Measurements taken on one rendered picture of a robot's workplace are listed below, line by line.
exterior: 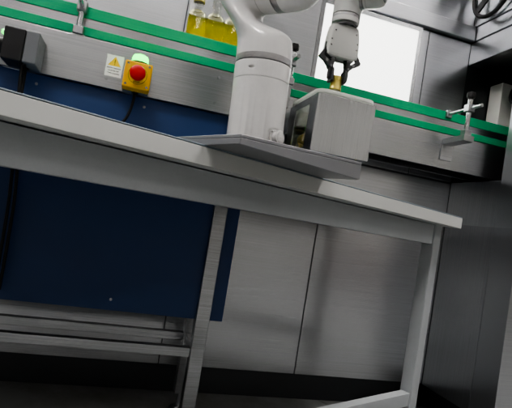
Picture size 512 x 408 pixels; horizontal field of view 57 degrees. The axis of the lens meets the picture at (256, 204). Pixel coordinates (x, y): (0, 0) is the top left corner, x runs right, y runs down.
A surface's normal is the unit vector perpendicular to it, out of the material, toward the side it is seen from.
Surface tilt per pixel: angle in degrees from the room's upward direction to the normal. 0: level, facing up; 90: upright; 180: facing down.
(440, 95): 90
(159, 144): 90
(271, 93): 92
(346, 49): 96
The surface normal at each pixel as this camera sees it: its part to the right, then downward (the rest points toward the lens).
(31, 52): 0.26, 0.00
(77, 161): 0.65, 0.07
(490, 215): -0.95, -0.17
